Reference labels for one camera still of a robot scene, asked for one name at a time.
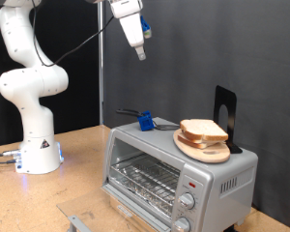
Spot silver oven knob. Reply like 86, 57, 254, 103
173, 216, 191, 232
178, 191, 196, 211

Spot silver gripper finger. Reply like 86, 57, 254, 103
134, 45, 147, 62

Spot glass oven door with handle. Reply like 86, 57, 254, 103
56, 184, 172, 232

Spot black fabric backdrop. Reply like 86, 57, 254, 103
0, 0, 101, 148

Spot black camera cable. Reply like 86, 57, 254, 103
30, 0, 115, 68

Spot round wooden cutting board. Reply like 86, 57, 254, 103
173, 128, 232, 164

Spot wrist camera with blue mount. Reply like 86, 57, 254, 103
139, 14, 152, 40

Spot metal spatula with blue block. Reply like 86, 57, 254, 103
115, 108, 182, 132

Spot black metal bookend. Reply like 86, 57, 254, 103
213, 84, 244, 155

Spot vertical metal pole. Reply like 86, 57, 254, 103
97, 0, 105, 126

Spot silver toaster oven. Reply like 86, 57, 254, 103
101, 116, 259, 232

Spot wire oven rack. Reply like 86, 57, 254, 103
109, 154, 182, 216

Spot gray fabric backdrop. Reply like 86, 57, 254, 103
103, 0, 290, 231

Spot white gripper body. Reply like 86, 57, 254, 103
107, 0, 146, 49

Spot base cable with silver connector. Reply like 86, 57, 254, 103
0, 148, 22, 159

